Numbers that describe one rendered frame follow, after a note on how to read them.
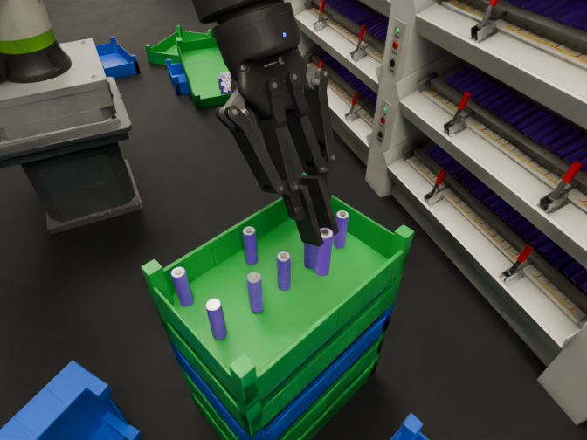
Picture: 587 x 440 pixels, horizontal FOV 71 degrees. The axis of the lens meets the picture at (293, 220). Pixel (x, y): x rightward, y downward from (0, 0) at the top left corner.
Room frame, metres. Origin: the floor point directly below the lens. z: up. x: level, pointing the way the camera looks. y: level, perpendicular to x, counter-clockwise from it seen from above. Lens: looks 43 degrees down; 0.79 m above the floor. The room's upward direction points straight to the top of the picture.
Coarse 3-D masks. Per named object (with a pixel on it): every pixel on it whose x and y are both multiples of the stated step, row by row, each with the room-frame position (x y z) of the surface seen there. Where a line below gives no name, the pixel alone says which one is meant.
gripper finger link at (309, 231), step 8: (304, 192) 0.33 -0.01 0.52; (304, 200) 0.32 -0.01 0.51; (304, 208) 0.32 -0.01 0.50; (312, 208) 0.32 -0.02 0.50; (312, 216) 0.32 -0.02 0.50; (296, 224) 0.33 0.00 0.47; (304, 224) 0.32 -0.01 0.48; (312, 224) 0.31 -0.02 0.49; (304, 232) 0.32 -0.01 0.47; (312, 232) 0.31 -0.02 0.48; (320, 232) 0.31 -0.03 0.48; (304, 240) 0.32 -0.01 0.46; (312, 240) 0.31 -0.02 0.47; (320, 240) 0.31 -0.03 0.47
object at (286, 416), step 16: (384, 320) 0.38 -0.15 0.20; (368, 336) 0.35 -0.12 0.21; (176, 352) 0.32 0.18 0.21; (352, 352) 0.32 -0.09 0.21; (192, 368) 0.29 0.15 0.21; (336, 368) 0.30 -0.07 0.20; (320, 384) 0.28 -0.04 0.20; (208, 400) 0.27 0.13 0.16; (304, 400) 0.25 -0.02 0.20; (224, 416) 0.24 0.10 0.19; (288, 416) 0.23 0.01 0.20; (240, 432) 0.21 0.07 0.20; (272, 432) 0.21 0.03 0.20
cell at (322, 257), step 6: (324, 228) 0.33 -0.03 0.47; (324, 234) 0.32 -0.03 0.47; (330, 234) 0.32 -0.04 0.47; (324, 240) 0.31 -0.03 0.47; (330, 240) 0.31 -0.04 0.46; (324, 246) 0.31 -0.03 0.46; (330, 246) 0.32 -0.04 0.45; (318, 252) 0.31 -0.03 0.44; (324, 252) 0.31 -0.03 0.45; (330, 252) 0.32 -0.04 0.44; (318, 258) 0.31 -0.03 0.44; (324, 258) 0.31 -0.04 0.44; (318, 264) 0.31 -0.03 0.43; (324, 264) 0.31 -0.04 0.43; (318, 270) 0.31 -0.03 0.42; (324, 270) 0.31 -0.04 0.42
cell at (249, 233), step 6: (246, 228) 0.41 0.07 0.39; (252, 228) 0.41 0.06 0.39; (246, 234) 0.40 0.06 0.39; (252, 234) 0.40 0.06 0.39; (246, 240) 0.40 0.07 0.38; (252, 240) 0.40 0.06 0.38; (246, 246) 0.40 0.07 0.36; (252, 246) 0.40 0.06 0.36; (246, 252) 0.40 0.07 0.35; (252, 252) 0.40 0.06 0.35; (246, 258) 0.40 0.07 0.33; (252, 258) 0.40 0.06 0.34; (252, 264) 0.40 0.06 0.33
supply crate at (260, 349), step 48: (240, 240) 0.43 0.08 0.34; (288, 240) 0.45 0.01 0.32; (384, 240) 0.42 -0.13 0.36; (192, 288) 0.36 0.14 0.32; (240, 288) 0.36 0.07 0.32; (336, 288) 0.36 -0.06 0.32; (192, 336) 0.26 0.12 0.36; (240, 336) 0.28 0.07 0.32; (288, 336) 0.28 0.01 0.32; (240, 384) 0.19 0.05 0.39
